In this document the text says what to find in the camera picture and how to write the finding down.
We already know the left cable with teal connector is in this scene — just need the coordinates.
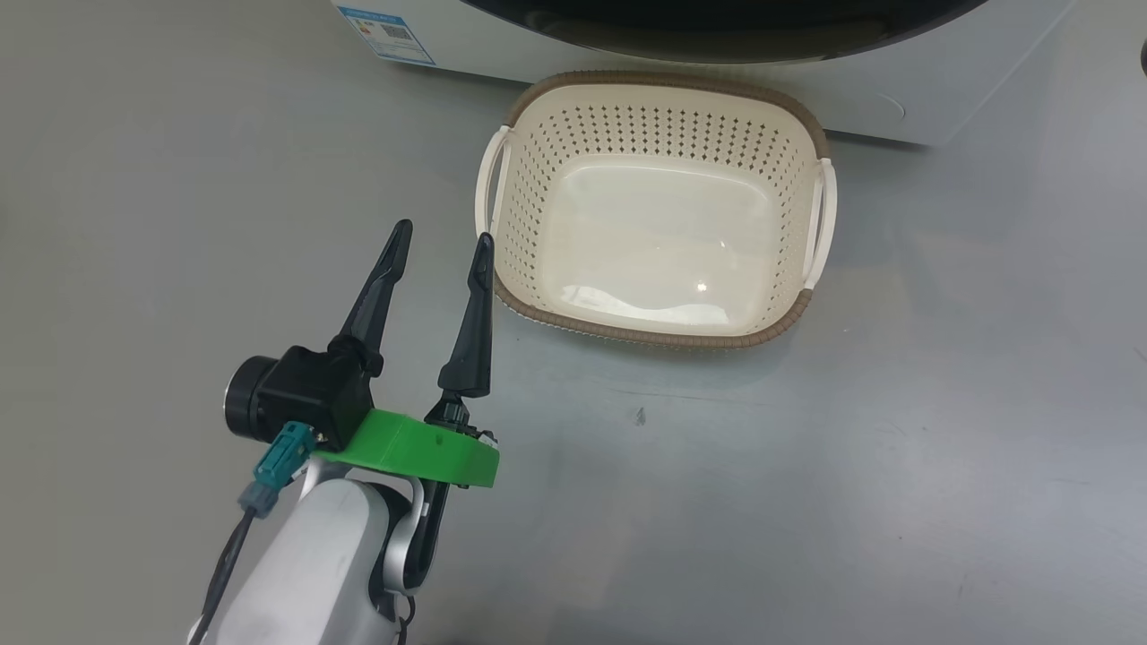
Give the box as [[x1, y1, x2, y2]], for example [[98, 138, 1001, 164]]
[[190, 421, 316, 645]]

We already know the cream perforated laundry basket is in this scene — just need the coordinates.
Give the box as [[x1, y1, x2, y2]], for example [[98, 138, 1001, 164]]
[[474, 71, 840, 351]]

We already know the white washing machine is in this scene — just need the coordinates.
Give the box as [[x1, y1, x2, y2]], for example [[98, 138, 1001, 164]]
[[332, 0, 1078, 148]]

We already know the blue energy label sticker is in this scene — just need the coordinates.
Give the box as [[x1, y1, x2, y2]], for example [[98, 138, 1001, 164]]
[[338, 6, 438, 67]]

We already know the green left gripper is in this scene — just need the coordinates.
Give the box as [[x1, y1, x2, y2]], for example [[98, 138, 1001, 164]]
[[314, 219, 501, 490]]

